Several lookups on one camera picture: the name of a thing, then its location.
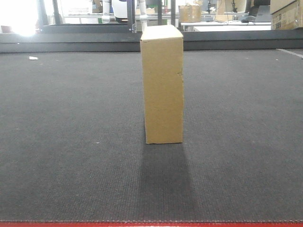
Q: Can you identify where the tall brown cardboard box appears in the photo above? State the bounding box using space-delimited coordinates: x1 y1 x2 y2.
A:
140 25 184 144

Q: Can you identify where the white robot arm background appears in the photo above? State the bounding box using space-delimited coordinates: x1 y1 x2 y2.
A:
137 0 148 33

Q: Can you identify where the dark grey conveyor belt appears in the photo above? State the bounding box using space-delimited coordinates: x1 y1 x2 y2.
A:
0 50 303 222

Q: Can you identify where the large cardboard box far right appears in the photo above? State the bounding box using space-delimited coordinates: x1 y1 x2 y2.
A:
270 0 303 30

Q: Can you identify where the red conveyor front edge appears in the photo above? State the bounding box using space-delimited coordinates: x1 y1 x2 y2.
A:
0 222 303 227

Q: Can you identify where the taped brown box on table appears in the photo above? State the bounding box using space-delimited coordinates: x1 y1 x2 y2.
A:
178 4 201 23

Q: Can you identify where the white background table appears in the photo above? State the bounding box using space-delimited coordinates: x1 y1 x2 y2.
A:
180 21 271 32

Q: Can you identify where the small white paper scrap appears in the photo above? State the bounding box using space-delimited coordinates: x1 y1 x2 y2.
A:
28 56 38 61

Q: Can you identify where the black metal frame table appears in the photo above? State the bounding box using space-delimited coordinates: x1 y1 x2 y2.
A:
36 0 163 34

